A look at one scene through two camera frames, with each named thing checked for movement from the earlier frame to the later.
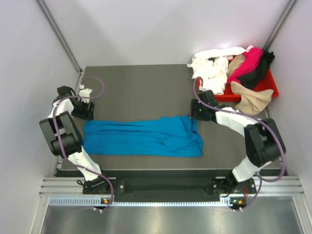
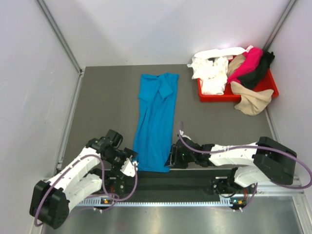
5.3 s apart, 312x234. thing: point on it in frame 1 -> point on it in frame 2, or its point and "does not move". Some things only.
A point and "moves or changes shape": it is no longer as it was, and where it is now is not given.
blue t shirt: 172,136 moves or changes shape
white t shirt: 211,66 does not move
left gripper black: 86,115 -> 126,153
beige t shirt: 251,103 does not move
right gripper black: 193,113 -> 174,160
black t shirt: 251,80 does not move
